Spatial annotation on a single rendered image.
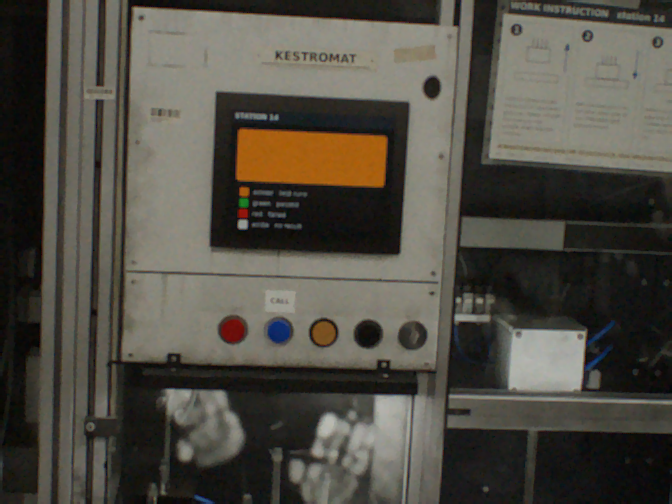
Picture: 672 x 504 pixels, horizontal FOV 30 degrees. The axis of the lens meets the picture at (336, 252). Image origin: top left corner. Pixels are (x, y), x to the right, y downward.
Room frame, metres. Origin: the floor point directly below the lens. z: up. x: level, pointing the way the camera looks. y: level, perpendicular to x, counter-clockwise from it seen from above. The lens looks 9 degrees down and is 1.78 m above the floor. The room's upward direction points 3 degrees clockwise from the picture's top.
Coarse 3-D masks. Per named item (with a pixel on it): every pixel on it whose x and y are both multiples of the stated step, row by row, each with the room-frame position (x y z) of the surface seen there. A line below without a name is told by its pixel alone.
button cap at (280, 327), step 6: (270, 324) 1.62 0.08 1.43; (276, 324) 1.62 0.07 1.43; (282, 324) 1.62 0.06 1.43; (270, 330) 1.62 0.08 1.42; (276, 330) 1.62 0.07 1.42; (282, 330) 1.62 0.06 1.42; (288, 330) 1.62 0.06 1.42; (270, 336) 1.62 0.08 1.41; (276, 336) 1.62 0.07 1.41; (282, 336) 1.62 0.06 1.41; (288, 336) 1.62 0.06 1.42; (276, 342) 1.62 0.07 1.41; (282, 342) 1.62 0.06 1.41
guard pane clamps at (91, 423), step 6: (90, 420) 1.60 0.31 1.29; (96, 420) 1.61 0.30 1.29; (102, 420) 1.61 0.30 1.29; (108, 420) 1.61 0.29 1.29; (114, 420) 1.61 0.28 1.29; (84, 426) 1.61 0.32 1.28; (90, 426) 1.60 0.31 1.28; (96, 426) 1.61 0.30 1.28; (102, 426) 1.61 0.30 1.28; (108, 426) 1.61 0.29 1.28; (114, 426) 1.61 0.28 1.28; (84, 432) 1.61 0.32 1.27; (90, 432) 1.60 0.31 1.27; (96, 432) 1.61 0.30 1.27; (102, 432) 1.61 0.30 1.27; (108, 432) 1.61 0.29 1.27; (114, 432) 1.61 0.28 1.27
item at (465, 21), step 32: (448, 0) 1.66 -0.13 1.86; (448, 192) 1.66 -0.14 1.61; (448, 224) 1.66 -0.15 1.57; (448, 256) 1.66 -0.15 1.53; (448, 288) 1.66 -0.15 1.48; (448, 320) 1.66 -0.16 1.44; (448, 352) 1.66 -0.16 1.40; (416, 416) 1.66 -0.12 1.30; (416, 448) 1.66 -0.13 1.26; (416, 480) 1.66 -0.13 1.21
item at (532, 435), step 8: (528, 432) 1.89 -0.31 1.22; (536, 432) 1.89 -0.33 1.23; (528, 440) 1.89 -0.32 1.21; (536, 440) 1.89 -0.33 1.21; (528, 448) 1.89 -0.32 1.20; (536, 448) 1.89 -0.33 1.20; (528, 456) 1.88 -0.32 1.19; (536, 456) 1.89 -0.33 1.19; (528, 464) 1.88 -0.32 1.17; (528, 472) 1.88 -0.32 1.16; (528, 480) 1.88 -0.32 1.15; (528, 488) 1.88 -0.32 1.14; (528, 496) 1.88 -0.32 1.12
